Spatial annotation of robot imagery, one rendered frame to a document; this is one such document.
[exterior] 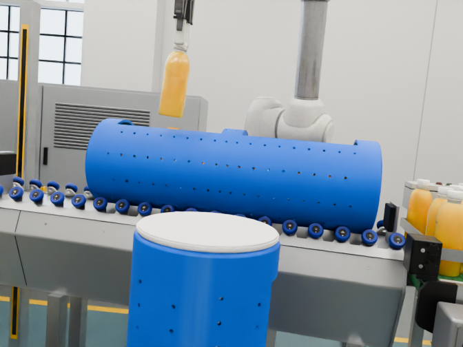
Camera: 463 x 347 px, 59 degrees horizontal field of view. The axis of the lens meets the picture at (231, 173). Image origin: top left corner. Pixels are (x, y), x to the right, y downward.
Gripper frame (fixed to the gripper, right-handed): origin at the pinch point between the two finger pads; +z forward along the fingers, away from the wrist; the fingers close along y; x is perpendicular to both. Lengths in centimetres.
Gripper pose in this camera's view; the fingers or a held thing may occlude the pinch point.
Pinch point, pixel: (182, 34)
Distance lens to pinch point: 128.9
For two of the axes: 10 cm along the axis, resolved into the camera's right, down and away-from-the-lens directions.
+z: -1.0, 9.9, 1.0
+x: 9.8, 1.2, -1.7
